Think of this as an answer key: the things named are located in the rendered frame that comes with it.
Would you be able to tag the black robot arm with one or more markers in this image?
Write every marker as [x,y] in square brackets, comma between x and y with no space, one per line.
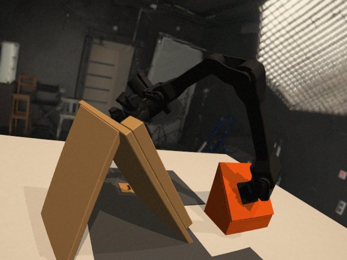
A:
[249,80]

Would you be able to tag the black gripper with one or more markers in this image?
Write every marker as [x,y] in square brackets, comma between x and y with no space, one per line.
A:
[145,115]

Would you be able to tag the orange letter tile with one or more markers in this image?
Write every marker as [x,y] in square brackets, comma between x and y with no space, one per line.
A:
[125,188]

